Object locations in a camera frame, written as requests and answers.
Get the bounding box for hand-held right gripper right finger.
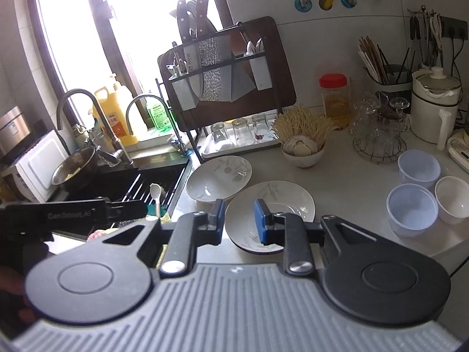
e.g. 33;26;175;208
254;198;389;277

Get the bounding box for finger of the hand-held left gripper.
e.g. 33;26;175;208
110;200;148;226

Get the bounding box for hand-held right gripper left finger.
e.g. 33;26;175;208
103;199;225;278

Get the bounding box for white floral plate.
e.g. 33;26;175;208
224;180;316;256
186;155;253;202

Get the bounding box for white ceramic bowl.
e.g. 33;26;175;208
434;175;469;225

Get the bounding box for person's left hand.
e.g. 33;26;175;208
0;265;36;324

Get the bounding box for black kitchen sink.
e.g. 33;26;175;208
47;154;193;228

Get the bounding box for white spoon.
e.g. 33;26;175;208
147;183;164;221

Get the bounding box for pink cloth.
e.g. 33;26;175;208
87;228;121;243

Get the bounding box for steel bowl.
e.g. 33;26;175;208
50;146;99;191

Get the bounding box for white countertop appliance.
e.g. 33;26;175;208
0;129;70;203

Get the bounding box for white drain tray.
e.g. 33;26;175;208
201;125;282;160

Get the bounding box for small white bowl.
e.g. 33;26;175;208
281;140;327;169

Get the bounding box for garlic bulbs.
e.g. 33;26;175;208
285;135;320;155

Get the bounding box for clear drinking glass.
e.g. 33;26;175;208
210;122;230;143
232;118;255;146
251;114;271;141

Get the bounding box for yellow detergent bottle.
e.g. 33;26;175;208
93;74;147;146

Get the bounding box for green bottle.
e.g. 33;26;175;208
147;95;173;131

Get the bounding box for silver faucet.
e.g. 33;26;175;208
125;94;191;155

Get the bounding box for dark tall faucet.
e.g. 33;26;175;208
57;89;135;166

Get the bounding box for black dish rack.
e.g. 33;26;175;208
156;22;284;164

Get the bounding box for silver cleaver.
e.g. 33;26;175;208
171;44;203;111

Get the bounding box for glass jar red lid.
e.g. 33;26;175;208
318;74;352;130

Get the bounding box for brown cutting board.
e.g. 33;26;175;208
157;16;297;133

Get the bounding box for white cutlery holder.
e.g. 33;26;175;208
248;52;274;92

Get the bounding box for clear plastic bowl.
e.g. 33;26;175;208
386;183;439;238
397;149;442;191

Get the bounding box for group of clear glass cups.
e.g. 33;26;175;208
348;90;412;155

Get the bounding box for patterned cleaver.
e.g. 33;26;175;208
199;35;235;102

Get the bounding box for window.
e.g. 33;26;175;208
35;0;235;133

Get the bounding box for green white chopstick holder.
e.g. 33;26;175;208
371;65;415;98

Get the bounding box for white kettle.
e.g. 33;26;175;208
409;66;463;145

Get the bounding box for bundle of chopsticks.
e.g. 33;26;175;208
358;36;416;85

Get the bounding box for cream health pot base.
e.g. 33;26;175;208
446;128;469;174

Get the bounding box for hanging kitchen utensils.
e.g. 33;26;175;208
408;5;445;67

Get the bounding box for wire cup rack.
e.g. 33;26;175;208
352;132;410;164

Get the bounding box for brown handled knife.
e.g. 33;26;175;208
194;0;212;39
177;0;195;45

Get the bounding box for black wall outlet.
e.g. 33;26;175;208
440;16;469;41

